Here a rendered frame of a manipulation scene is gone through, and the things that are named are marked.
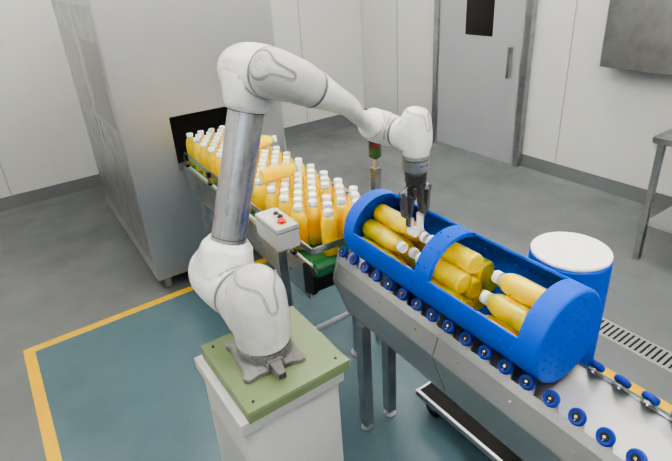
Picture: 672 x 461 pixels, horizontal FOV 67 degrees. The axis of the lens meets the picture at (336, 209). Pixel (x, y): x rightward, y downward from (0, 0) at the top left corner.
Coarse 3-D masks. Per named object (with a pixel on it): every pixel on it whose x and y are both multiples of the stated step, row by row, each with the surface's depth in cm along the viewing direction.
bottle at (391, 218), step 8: (376, 208) 194; (384, 208) 192; (392, 208) 192; (376, 216) 193; (384, 216) 189; (392, 216) 187; (400, 216) 185; (384, 224) 191; (392, 224) 186; (400, 224) 183; (400, 232) 184
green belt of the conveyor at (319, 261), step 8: (216, 184) 300; (312, 248) 226; (304, 256) 220; (312, 256) 220; (320, 256) 220; (328, 256) 219; (336, 256) 219; (320, 264) 214; (328, 264) 215; (320, 272) 213; (328, 272) 215
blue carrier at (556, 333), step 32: (384, 192) 195; (352, 224) 191; (448, 224) 183; (384, 256) 177; (512, 256) 162; (416, 288) 166; (576, 288) 133; (480, 320) 144; (544, 320) 129; (576, 320) 135; (512, 352) 137; (544, 352) 131; (576, 352) 142
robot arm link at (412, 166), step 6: (402, 156) 169; (402, 162) 170; (408, 162) 166; (414, 162) 166; (420, 162) 165; (426, 162) 167; (402, 168) 171; (408, 168) 167; (414, 168) 166; (420, 168) 166; (426, 168) 168; (414, 174) 169
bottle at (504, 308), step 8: (488, 296) 150; (496, 296) 147; (504, 296) 147; (488, 304) 148; (496, 304) 146; (504, 304) 144; (512, 304) 143; (520, 304) 143; (496, 312) 145; (504, 312) 143; (512, 312) 141; (520, 312) 140; (504, 320) 144; (512, 320) 141; (520, 320) 139
